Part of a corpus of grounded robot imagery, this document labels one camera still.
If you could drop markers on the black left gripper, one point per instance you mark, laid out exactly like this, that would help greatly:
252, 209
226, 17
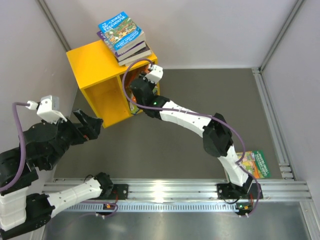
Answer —
90, 129

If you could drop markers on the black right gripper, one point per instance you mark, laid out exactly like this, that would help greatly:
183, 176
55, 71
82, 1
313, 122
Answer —
153, 85

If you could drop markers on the lime green cartoon book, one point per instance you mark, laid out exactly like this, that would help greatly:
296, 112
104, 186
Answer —
133, 106

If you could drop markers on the dark brown paperback book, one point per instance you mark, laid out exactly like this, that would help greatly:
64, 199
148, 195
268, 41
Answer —
143, 53

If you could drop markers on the purple 52-storey treehouse book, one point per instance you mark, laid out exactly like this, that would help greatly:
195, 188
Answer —
127, 51

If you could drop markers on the light blue 26-storey treehouse book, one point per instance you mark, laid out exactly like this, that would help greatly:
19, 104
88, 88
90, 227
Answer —
121, 31

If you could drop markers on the dark green treehouse book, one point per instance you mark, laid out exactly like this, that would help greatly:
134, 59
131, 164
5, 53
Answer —
255, 163

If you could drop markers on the blue 91-storey treehouse book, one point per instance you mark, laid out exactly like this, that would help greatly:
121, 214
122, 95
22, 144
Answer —
136, 112

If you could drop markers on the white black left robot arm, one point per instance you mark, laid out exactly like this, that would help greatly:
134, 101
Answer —
40, 149

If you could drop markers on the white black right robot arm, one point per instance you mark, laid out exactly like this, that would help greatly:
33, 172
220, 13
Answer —
216, 135

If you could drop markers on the yellow wooden cubby shelf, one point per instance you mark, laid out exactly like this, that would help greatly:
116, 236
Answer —
98, 76

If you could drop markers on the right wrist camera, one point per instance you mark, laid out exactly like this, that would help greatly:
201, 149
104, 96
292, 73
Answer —
154, 73

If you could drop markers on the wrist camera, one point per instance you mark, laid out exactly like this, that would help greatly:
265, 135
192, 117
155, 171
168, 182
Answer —
47, 109
154, 73

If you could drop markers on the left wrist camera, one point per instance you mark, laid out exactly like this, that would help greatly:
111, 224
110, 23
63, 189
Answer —
47, 109

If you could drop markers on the aluminium mounting rail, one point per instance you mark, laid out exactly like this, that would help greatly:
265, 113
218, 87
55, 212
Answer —
196, 195

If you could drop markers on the aluminium right side rail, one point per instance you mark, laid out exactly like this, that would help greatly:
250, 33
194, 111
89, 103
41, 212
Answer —
282, 155

